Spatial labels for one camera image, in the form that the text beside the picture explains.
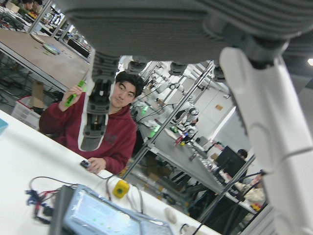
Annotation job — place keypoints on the brown topped work table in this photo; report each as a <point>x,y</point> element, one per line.
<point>36,54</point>

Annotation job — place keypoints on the white plastic crate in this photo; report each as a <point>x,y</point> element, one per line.
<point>25,112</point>

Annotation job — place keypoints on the person in red hoodie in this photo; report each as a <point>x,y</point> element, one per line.
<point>119,137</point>

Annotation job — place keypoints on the round grey green disc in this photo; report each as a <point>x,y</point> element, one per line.
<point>51,49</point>

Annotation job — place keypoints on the brown cardboard box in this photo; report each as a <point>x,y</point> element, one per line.
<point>37,94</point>

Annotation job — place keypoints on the light blue plastic bin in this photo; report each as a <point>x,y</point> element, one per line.
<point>3,126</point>

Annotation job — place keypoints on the grey blue teach pendant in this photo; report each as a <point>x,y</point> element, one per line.
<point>97,215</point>

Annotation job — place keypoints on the small black handheld controller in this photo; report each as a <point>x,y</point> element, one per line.
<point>85,164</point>

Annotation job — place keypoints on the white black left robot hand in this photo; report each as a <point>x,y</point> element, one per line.
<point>171,31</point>

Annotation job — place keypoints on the yellow emergency stop button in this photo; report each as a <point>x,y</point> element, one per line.
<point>121,189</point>

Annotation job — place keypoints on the green plastic object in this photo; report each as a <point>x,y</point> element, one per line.
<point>70,100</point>

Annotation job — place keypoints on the black computer monitor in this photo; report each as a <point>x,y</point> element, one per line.
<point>230,160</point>

